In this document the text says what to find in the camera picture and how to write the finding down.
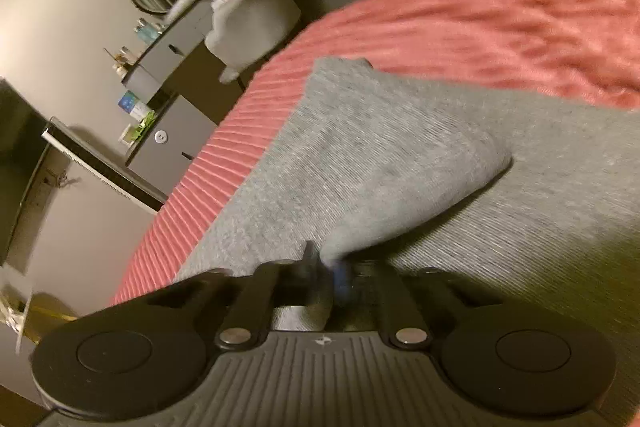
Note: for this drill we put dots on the black wall television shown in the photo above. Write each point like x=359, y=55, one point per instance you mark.
x=22, y=149

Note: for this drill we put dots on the green small plant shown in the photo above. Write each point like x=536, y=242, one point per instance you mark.
x=133, y=134

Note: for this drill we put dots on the grey sweatpants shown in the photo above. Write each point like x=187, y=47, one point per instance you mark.
x=532, y=196

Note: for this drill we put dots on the grey wall shelf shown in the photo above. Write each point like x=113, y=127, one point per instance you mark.
x=112, y=173

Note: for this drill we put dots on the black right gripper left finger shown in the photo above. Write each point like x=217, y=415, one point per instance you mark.
x=275, y=284

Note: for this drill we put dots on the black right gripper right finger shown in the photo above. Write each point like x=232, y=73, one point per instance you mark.
x=397, y=317

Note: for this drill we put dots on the white plastic bag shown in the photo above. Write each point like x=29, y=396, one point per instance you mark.
x=14, y=308

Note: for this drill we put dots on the grey drawer cabinet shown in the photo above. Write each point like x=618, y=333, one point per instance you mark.
x=167, y=148

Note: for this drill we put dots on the blue white box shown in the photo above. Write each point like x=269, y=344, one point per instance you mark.
x=133, y=106

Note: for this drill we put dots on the pink ribbed bed blanket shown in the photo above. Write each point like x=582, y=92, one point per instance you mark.
x=582, y=49

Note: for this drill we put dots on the grey dressing table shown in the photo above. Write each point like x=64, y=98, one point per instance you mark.
x=177, y=62

